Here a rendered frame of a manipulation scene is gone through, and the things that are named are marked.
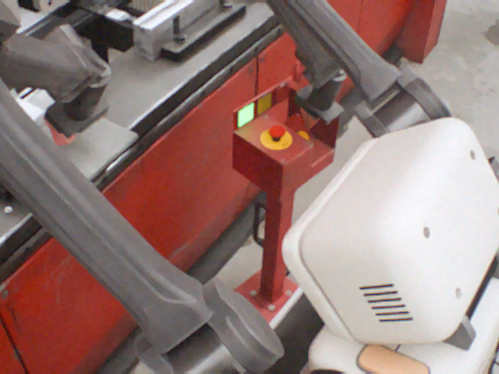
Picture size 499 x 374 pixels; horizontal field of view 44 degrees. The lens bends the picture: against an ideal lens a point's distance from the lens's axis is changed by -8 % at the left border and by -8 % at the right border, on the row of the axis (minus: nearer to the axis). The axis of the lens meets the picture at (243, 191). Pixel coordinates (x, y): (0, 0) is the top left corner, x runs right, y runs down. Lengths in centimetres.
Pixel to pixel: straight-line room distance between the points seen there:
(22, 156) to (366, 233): 29
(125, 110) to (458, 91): 205
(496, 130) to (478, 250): 242
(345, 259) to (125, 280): 19
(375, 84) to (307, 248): 34
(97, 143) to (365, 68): 54
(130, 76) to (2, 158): 106
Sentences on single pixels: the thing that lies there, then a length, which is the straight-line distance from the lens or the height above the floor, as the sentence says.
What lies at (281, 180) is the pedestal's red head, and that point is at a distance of 151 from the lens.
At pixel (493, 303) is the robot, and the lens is 72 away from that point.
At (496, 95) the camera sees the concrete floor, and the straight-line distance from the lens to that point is 328.
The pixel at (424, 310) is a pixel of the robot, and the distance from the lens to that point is 59.
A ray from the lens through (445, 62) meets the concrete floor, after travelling 340.
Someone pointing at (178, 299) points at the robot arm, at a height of 132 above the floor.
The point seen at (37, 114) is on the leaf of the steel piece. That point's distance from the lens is 130.
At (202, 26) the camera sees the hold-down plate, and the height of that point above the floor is 91.
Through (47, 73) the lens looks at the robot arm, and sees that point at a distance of 80.
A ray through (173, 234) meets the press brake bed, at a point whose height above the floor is 42.
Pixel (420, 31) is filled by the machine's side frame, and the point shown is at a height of 18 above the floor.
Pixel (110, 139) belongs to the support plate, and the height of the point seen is 100.
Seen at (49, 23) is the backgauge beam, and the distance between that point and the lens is 168.
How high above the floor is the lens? 179
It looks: 46 degrees down
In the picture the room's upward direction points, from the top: 2 degrees clockwise
